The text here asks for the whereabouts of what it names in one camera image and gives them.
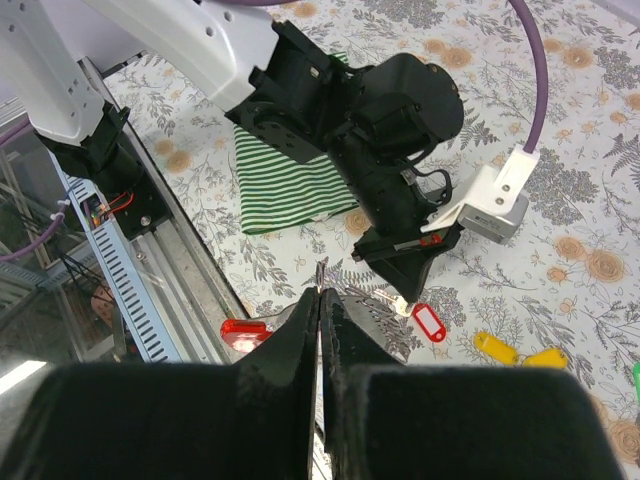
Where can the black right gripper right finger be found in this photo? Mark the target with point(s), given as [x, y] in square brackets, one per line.
[386, 420]

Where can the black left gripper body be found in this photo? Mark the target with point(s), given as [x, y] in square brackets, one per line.
[373, 247]

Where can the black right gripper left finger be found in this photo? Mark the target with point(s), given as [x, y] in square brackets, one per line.
[252, 419]

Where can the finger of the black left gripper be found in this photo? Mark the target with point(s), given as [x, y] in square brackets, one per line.
[405, 270]

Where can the red key tag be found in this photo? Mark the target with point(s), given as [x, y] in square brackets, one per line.
[429, 322]

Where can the red keyring fob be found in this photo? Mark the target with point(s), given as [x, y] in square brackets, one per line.
[243, 335]

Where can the metal keyring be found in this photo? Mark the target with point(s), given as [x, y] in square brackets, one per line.
[320, 274]

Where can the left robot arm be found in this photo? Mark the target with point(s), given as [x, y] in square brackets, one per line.
[375, 123]

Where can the silver key under tags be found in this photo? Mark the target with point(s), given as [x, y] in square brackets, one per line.
[381, 303]

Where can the yellow key tag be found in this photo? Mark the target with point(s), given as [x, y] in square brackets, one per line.
[548, 358]
[496, 349]

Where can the green striped cloth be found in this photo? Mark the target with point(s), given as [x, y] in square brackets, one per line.
[277, 193]

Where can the green key tag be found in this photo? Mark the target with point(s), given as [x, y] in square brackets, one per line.
[636, 379]

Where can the slotted cable duct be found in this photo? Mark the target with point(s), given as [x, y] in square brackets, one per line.
[116, 259]

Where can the aluminium front rail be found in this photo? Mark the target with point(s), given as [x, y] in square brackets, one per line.
[190, 260]

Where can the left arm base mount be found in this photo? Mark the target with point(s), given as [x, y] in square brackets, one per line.
[142, 210]

